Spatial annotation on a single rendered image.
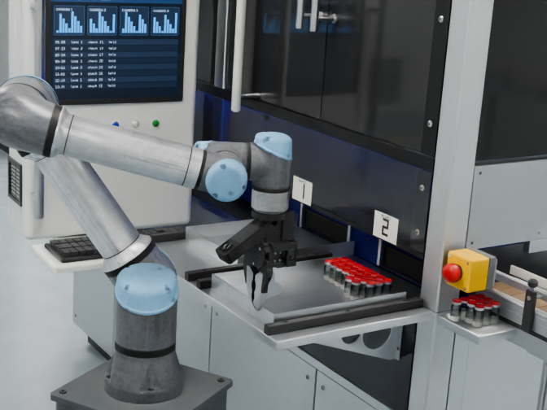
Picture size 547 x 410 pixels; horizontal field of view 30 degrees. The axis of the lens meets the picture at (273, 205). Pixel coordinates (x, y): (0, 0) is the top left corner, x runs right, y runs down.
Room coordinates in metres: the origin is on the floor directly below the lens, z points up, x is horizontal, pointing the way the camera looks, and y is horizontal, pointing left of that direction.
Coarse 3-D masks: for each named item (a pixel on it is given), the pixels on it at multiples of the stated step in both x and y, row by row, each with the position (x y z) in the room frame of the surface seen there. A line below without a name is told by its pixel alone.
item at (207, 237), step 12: (192, 228) 2.48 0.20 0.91; (204, 228) 2.50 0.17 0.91; (216, 228) 2.52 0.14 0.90; (228, 228) 2.54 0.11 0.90; (240, 228) 2.56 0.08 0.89; (300, 228) 2.64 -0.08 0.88; (192, 240) 2.44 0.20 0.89; (204, 240) 2.39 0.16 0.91; (216, 240) 2.48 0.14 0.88; (300, 240) 2.53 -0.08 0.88; (312, 240) 2.54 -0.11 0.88; (324, 240) 2.54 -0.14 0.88; (300, 252) 2.36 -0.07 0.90; (312, 252) 2.38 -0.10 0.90; (336, 252) 2.42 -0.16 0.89; (348, 252) 2.44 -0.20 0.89; (228, 264) 2.29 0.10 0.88
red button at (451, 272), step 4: (448, 264) 2.00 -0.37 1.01; (452, 264) 2.00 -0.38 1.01; (456, 264) 2.00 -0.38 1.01; (444, 268) 2.00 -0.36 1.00; (448, 268) 2.00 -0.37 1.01; (452, 268) 1.99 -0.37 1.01; (456, 268) 1.99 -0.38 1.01; (444, 272) 2.00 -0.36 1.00; (448, 272) 1.99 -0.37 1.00; (452, 272) 1.99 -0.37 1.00; (456, 272) 1.99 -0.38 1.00; (460, 272) 1.99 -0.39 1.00; (444, 276) 2.00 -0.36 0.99; (448, 276) 1.99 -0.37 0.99; (452, 276) 1.99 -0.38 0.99; (456, 276) 1.99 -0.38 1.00; (460, 276) 1.99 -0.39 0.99; (448, 280) 1.99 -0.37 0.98; (452, 280) 1.99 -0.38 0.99; (456, 280) 1.99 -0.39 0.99
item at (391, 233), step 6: (378, 216) 2.25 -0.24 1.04; (384, 216) 2.23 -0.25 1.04; (390, 216) 2.21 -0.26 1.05; (378, 222) 2.25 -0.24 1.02; (384, 222) 2.23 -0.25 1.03; (390, 222) 2.21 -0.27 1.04; (396, 222) 2.19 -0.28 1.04; (378, 228) 2.25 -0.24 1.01; (390, 228) 2.21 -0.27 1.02; (396, 228) 2.19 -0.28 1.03; (378, 234) 2.25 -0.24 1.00; (390, 234) 2.21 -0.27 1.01; (396, 234) 2.19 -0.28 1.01; (390, 240) 2.21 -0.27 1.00
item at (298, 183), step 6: (294, 180) 2.54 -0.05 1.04; (300, 180) 2.52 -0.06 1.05; (294, 186) 2.54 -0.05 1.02; (300, 186) 2.52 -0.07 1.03; (306, 186) 2.49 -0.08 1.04; (312, 186) 2.47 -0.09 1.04; (294, 192) 2.54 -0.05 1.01; (300, 192) 2.51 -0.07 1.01; (306, 192) 2.49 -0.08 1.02; (300, 198) 2.51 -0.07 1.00; (306, 198) 2.49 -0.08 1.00
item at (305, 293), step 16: (336, 256) 2.31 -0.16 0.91; (240, 272) 2.17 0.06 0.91; (288, 272) 2.24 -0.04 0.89; (304, 272) 2.26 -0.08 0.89; (320, 272) 2.29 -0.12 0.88; (224, 288) 2.08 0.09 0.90; (240, 288) 2.14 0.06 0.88; (288, 288) 2.16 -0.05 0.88; (304, 288) 2.17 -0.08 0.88; (320, 288) 2.17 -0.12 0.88; (336, 288) 2.18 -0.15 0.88; (240, 304) 2.02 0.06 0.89; (272, 304) 2.05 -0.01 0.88; (288, 304) 2.06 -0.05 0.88; (304, 304) 2.06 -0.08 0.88; (320, 304) 2.07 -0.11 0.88; (336, 304) 2.00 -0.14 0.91; (352, 304) 2.02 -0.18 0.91; (368, 304) 2.04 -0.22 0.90; (272, 320) 1.92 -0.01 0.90
